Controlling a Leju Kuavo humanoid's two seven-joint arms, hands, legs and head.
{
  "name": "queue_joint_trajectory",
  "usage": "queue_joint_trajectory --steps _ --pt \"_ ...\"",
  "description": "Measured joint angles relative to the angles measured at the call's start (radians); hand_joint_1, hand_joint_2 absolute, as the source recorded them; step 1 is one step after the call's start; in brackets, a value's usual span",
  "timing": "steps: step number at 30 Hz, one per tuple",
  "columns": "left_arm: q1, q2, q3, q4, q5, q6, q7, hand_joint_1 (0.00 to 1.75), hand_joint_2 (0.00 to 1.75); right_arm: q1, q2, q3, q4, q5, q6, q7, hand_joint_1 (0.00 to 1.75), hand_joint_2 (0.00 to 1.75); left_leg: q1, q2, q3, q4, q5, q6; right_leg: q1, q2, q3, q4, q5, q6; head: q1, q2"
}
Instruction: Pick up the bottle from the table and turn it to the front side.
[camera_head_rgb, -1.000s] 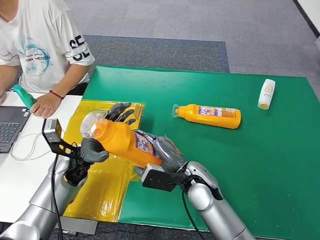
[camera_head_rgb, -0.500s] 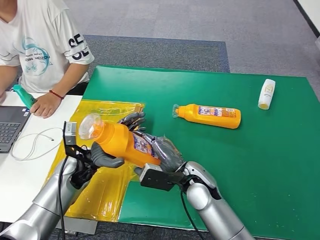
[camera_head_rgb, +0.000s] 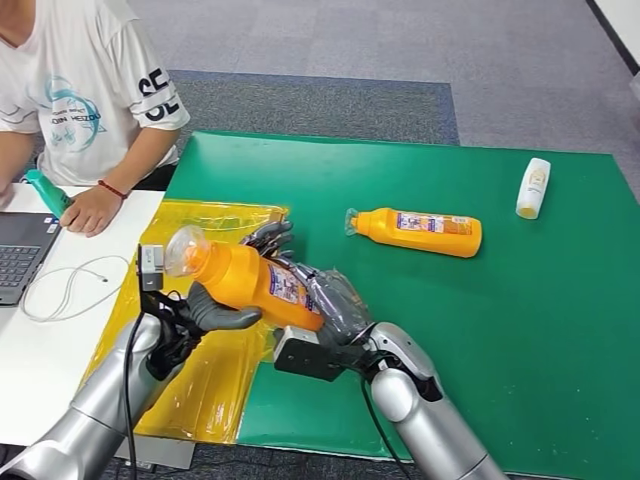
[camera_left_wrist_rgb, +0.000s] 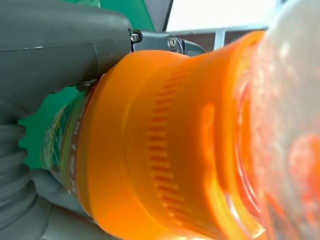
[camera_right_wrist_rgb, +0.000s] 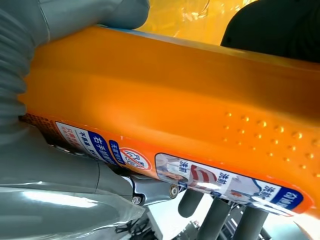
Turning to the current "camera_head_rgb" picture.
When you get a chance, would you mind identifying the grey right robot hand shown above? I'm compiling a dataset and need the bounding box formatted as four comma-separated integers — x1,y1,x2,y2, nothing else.
272,254,375,349

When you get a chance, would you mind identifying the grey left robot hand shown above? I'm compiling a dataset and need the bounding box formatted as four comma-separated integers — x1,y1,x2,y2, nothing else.
165,220,296,362

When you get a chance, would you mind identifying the orange bottle with clear cap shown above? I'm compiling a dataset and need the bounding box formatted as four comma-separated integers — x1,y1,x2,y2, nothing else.
343,207,484,260
164,225,326,333

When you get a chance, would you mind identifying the small white bottle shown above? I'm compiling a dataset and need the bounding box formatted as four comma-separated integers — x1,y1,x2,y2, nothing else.
515,157,552,221

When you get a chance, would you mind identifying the yellow transparent plastic film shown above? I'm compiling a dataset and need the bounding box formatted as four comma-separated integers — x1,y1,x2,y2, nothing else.
82,198,291,445

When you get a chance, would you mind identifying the green table mat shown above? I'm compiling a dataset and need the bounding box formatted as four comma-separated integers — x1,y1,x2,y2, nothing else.
165,130,640,480

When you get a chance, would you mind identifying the person's left hand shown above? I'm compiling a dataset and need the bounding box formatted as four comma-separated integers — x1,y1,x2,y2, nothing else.
59,185,124,238

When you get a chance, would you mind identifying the white board sheet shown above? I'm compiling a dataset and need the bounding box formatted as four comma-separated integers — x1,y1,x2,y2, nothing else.
0,183,166,448

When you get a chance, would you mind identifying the grey laptop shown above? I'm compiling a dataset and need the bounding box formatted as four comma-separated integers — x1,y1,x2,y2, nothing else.
0,211,62,307

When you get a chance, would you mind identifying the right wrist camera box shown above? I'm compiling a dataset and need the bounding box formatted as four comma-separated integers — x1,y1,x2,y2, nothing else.
272,325,371,384

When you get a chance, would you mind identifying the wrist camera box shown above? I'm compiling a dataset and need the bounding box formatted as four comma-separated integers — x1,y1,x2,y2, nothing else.
136,243,166,294
272,325,371,384

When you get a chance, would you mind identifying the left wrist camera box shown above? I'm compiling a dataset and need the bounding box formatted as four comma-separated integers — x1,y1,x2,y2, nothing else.
136,243,166,294

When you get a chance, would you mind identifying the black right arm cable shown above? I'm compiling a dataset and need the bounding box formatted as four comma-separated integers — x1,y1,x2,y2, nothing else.
359,377,416,480

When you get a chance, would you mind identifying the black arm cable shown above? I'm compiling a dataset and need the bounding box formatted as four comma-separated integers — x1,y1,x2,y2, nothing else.
359,377,416,480
122,311,147,480

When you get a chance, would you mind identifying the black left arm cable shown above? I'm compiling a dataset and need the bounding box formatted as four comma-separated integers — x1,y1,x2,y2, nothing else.
122,311,147,480

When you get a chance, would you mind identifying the red bracelet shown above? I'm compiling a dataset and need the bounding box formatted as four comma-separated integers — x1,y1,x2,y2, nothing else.
97,178,130,201

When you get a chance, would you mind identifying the white cable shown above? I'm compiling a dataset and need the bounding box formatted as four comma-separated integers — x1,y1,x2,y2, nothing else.
20,254,130,324

